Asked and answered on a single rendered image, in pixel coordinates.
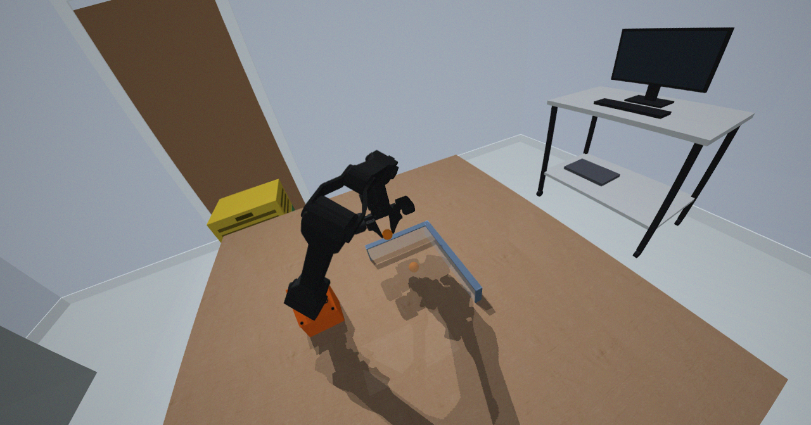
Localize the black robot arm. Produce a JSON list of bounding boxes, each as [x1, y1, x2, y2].
[[284, 150, 399, 321]]

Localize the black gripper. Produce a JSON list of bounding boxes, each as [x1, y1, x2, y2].
[[355, 193, 415, 238]]

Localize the low clear walls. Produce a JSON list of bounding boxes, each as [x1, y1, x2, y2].
[[368, 226, 475, 301]]

